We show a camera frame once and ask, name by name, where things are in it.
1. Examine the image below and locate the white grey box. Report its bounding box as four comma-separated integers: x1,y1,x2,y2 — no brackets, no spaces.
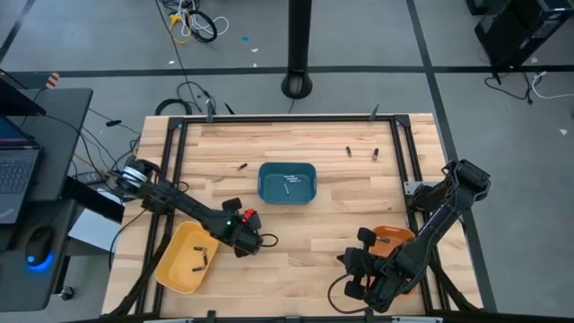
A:
66,208,122,255

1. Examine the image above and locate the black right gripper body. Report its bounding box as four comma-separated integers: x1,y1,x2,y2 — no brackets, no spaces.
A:
343,226,401,314

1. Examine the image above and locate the teal plastic bin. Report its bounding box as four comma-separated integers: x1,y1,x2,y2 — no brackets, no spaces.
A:
257,161,318,205

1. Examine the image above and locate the yellow cable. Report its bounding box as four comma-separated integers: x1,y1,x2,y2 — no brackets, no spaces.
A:
168,13,194,46

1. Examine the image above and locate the black monitor back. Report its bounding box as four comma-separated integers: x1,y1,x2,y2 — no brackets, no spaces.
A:
0,69,48,118

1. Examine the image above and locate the white floor cable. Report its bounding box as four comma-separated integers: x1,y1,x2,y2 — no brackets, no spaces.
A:
530,70,574,100
178,0,230,39

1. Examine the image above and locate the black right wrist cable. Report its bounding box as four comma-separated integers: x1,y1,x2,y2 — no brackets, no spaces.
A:
326,272,373,315

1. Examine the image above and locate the grey mounting plate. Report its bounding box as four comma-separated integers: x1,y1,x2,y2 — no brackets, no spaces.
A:
403,180,443,196

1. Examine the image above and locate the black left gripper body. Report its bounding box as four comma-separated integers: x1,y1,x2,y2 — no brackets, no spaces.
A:
222,196,265,249

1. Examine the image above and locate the dark grey low desk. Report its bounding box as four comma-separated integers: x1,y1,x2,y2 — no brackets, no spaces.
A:
0,199,80,313

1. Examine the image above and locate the black cable loop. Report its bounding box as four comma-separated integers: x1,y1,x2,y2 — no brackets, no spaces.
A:
154,97,194,117

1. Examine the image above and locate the black desk bar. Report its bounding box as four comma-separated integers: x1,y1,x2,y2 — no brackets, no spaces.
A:
62,177,126,223

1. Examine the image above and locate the black side desk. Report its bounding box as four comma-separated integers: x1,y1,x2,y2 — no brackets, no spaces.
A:
0,87,94,203

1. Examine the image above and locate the black pole with round base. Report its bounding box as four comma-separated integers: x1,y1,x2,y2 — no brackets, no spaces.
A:
280,0,314,100

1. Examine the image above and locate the black coiled cable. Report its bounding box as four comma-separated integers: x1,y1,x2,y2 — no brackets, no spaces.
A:
187,9,219,44

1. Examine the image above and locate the black laptop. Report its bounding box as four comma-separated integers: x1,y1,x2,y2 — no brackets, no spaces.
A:
0,115,44,225

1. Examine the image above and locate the orange plastic bin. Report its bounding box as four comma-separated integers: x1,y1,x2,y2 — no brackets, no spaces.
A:
370,225,416,297

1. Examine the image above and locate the black computer tower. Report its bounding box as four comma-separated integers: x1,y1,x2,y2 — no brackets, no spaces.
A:
465,0,574,68

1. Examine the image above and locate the black computer mouse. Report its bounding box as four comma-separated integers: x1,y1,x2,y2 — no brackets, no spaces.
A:
24,226,56,268

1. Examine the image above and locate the yellow plastic bin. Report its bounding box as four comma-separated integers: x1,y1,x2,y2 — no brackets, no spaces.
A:
153,220,221,296

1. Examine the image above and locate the thin black floor cable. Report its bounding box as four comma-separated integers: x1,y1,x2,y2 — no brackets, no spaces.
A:
483,66,535,105
175,80,217,113

